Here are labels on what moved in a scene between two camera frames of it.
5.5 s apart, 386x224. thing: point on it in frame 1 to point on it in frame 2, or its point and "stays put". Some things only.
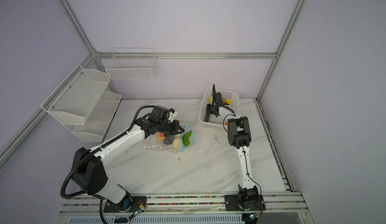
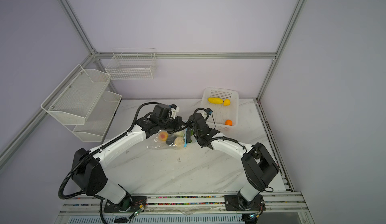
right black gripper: x=208 y=109 to x=189 y=122
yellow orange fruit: x=161 y=136 stays put
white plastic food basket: x=230 y=98 stays put
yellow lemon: x=228 y=101 stays put
